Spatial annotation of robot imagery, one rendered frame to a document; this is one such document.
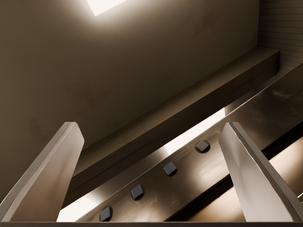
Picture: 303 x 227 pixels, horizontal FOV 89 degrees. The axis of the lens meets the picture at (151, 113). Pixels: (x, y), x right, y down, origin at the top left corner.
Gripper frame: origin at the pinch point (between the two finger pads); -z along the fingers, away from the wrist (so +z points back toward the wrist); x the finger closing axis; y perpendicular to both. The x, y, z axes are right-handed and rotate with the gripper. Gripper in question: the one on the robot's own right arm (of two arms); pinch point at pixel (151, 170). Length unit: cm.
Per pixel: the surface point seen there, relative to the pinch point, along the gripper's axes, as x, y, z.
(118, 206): 14, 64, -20
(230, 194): -27, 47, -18
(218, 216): -21, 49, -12
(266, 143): -43, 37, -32
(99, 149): 65, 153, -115
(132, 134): 23, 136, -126
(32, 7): 94, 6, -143
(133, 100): 23, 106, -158
